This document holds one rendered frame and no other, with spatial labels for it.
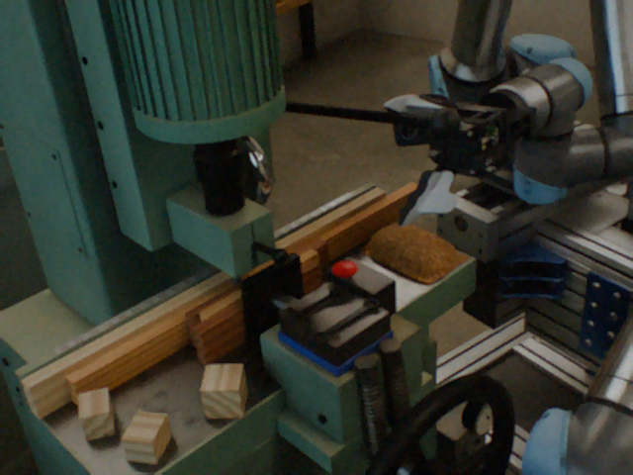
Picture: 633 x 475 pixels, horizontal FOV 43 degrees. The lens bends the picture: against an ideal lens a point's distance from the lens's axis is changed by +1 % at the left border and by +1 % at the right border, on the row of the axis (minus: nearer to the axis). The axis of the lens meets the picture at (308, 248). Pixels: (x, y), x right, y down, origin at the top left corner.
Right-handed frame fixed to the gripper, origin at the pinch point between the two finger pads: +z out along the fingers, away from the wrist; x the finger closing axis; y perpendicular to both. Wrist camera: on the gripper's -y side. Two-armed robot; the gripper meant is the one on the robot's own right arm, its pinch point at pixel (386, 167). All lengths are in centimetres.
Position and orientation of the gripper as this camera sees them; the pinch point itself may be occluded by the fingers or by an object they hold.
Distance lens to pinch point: 95.4
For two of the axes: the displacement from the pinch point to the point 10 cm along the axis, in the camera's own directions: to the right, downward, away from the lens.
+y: 6.6, 2.4, -7.1
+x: 1.6, 8.8, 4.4
